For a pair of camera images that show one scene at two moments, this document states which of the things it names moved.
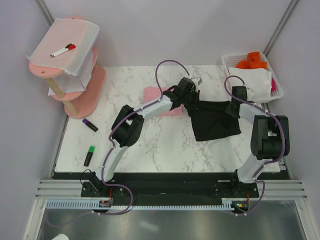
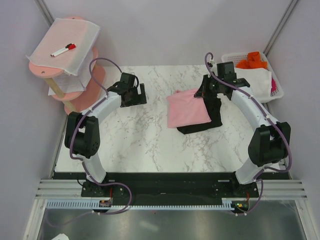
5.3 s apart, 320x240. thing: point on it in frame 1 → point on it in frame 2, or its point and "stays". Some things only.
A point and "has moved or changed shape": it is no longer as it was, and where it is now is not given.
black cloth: [210, 121] has moved or changed shape
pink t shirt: [153, 93] → [184, 109]
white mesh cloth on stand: [68, 45] stays
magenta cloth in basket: [273, 85] stays
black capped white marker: [65, 47] stays
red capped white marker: [68, 47] stays
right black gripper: [228, 110] → [203, 89]
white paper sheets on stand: [68, 83] stays
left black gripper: [196, 95] → [140, 99]
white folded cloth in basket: [258, 80] stays
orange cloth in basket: [253, 61] stays
